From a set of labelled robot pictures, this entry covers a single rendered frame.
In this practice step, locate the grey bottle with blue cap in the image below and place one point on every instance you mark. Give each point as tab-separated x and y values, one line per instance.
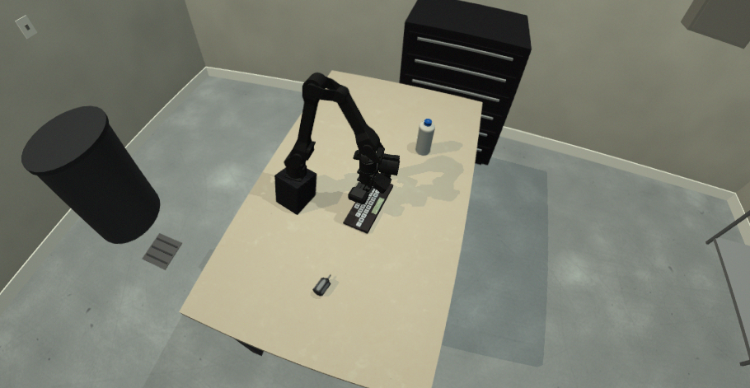
425	137

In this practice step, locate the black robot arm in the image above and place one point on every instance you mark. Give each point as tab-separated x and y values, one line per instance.
368	142

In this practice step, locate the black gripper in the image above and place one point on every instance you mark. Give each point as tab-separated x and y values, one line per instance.
360	194

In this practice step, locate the dark grey keyboard case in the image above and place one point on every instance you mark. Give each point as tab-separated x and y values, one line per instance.
362	217

